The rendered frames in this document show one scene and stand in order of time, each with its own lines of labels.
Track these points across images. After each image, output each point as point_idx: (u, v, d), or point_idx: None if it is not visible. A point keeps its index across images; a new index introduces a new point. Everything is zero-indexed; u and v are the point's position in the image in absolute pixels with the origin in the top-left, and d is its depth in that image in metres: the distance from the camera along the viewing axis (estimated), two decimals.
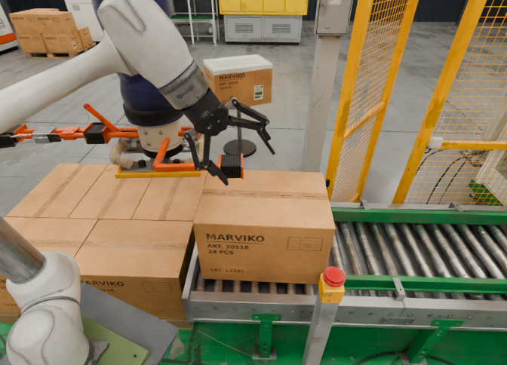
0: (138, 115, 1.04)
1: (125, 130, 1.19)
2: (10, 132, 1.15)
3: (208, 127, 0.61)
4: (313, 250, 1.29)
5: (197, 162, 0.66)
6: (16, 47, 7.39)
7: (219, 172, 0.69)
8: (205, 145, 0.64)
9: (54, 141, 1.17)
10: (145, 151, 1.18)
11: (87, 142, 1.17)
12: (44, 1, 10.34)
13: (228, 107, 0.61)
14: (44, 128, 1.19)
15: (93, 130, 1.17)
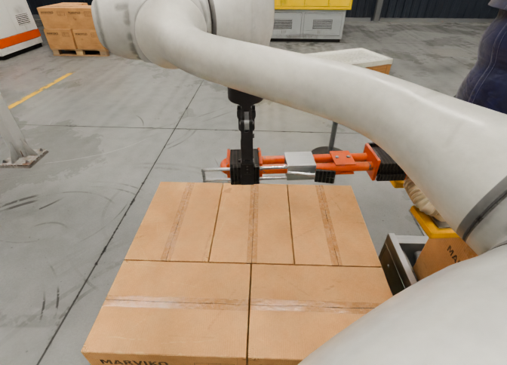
0: None
1: None
2: (256, 163, 0.67)
3: (256, 111, 0.61)
4: None
5: (253, 153, 0.61)
6: (39, 44, 6.92)
7: (250, 169, 0.67)
8: None
9: (324, 181, 0.68)
10: None
11: (377, 178, 0.69)
12: None
13: None
14: (296, 154, 0.72)
15: (385, 157, 0.70)
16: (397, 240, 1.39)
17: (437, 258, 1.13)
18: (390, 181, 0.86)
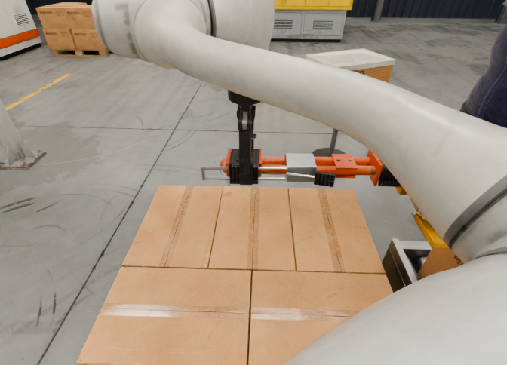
0: None
1: None
2: (255, 163, 0.67)
3: (255, 111, 0.61)
4: None
5: (250, 153, 0.61)
6: (38, 44, 6.88)
7: (248, 169, 0.66)
8: None
9: (323, 184, 0.67)
10: None
11: (379, 183, 0.68)
12: None
13: None
14: (297, 156, 0.71)
15: None
16: (401, 246, 1.36)
17: (444, 265, 1.09)
18: (395, 187, 0.84)
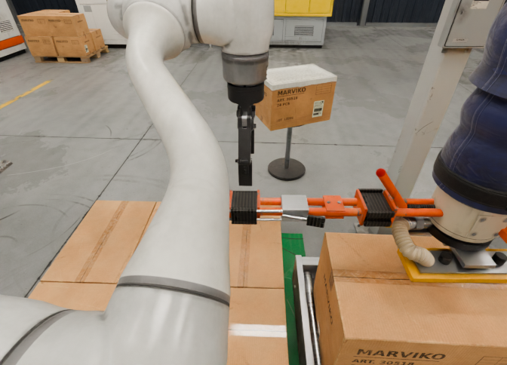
0: None
1: (416, 206, 0.78)
2: (254, 207, 0.76)
3: (255, 111, 0.61)
4: None
5: (250, 153, 0.59)
6: (23, 50, 6.98)
7: (248, 170, 0.64)
8: (250, 133, 0.61)
9: (314, 225, 0.75)
10: (452, 240, 0.76)
11: (364, 224, 0.76)
12: (50, 1, 9.93)
13: None
14: (292, 198, 0.79)
15: (373, 205, 0.77)
16: (303, 262, 1.45)
17: (321, 283, 1.19)
18: None
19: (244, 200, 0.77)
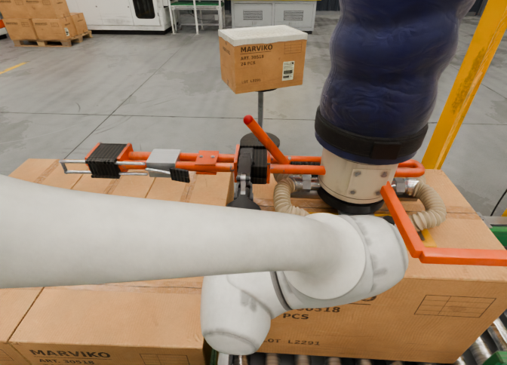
0: (370, 144, 0.54)
1: (299, 162, 0.70)
2: (113, 157, 0.68)
3: (233, 198, 0.58)
4: (464, 317, 0.68)
5: (239, 163, 0.62)
6: (4, 35, 6.78)
7: None
8: None
9: (179, 180, 0.67)
10: (336, 200, 0.68)
11: (237, 180, 0.68)
12: None
13: None
14: (163, 151, 0.71)
15: None
16: None
17: None
18: None
19: (106, 152, 0.69)
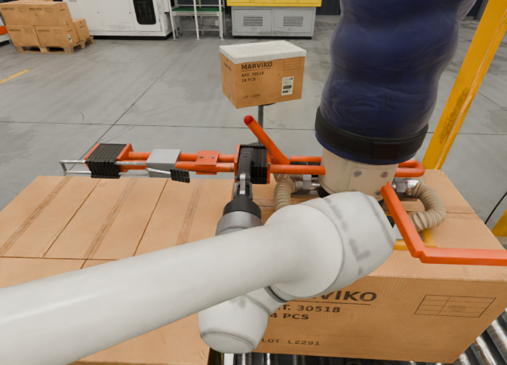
0: (370, 144, 0.54)
1: (299, 162, 0.70)
2: (113, 157, 0.67)
3: (232, 198, 0.58)
4: (464, 317, 0.68)
5: (239, 162, 0.62)
6: (7, 41, 6.85)
7: None
8: None
9: (179, 180, 0.67)
10: None
11: (237, 180, 0.68)
12: None
13: None
14: (163, 152, 0.71)
15: None
16: None
17: None
18: None
19: (106, 152, 0.69)
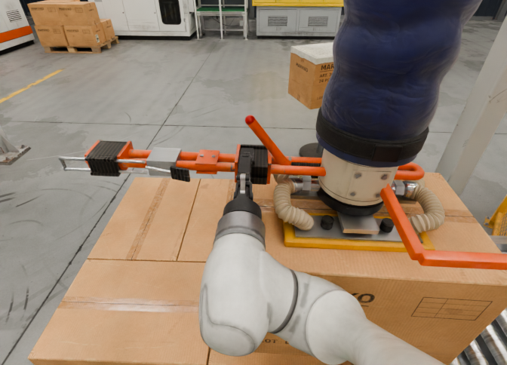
0: (371, 146, 0.54)
1: (299, 164, 0.70)
2: (113, 155, 0.67)
3: (233, 197, 0.58)
4: (460, 320, 0.69)
5: (239, 162, 0.62)
6: (32, 41, 6.83)
7: None
8: None
9: (179, 179, 0.67)
10: (335, 202, 0.68)
11: (238, 180, 0.68)
12: None
13: None
14: (164, 150, 0.71)
15: None
16: None
17: None
18: None
19: (106, 149, 0.69)
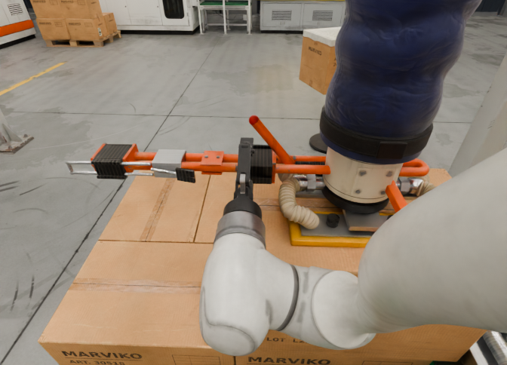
0: (376, 143, 0.54)
1: (304, 162, 0.70)
2: (119, 158, 0.68)
3: (233, 198, 0.58)
4: None
5: (238, 154, 0.60)
6: (33, 35, 6.76)
7: None
8: None
9: (185, 180, 0.67)
10: (340, 200, 0.68)
11: None
12: None
13: None
14: (168, 152, 0.72)
15: (253, 160, 0.69)
16: None
17: None
18: None
19: (111, 153, 0.70)
